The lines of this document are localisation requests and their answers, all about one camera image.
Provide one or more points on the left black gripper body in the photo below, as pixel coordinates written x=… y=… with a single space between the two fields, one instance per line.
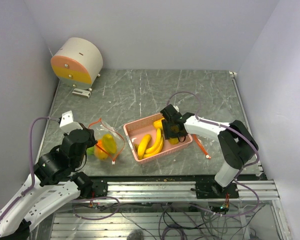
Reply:
x=91 y=140

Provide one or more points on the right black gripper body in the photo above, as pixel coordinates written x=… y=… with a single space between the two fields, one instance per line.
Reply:
x=173 y=133

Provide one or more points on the green round toy fruit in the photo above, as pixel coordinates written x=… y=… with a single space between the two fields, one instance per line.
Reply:
x=90 y=151

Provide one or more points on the yellow toy mango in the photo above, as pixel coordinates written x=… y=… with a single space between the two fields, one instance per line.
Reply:
x=100 y=154

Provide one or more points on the yellow starfruit slice toy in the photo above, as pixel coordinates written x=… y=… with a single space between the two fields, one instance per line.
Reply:
x=109 y=143

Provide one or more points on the clear zip bag red zipper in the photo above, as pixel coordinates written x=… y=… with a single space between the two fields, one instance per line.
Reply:
x=101 y=127

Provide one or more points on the pink plastic basket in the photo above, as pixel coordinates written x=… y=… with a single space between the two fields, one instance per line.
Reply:
x=135 y=131

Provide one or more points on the orange toy fruit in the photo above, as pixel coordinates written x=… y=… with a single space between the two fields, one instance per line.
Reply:
x=99 y=145

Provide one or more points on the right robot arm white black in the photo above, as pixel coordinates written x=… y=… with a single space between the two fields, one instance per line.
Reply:
x=236 y=143

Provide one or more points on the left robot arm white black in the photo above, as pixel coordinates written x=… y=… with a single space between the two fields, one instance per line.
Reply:
x=53 y=182

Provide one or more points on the yellow toy banana bunch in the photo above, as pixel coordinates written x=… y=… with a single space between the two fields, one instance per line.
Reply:
x=147 y=147

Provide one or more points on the white metal latch piece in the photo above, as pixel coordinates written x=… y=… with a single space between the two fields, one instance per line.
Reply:
x=81 y=93

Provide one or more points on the round cream drawer box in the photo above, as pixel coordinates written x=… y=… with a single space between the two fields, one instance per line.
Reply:
x=77 y=63

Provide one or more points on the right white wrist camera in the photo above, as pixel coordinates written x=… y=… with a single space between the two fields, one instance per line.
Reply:
x=176 y=108

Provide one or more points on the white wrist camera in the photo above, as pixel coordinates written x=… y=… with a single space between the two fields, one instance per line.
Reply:
x=176 y=108
x=68 y=124

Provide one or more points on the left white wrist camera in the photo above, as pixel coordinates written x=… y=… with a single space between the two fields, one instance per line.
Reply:
x=68 y=124

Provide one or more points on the aluminium mounting rail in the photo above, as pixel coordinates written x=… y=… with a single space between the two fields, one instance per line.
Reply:
x=160 y=191

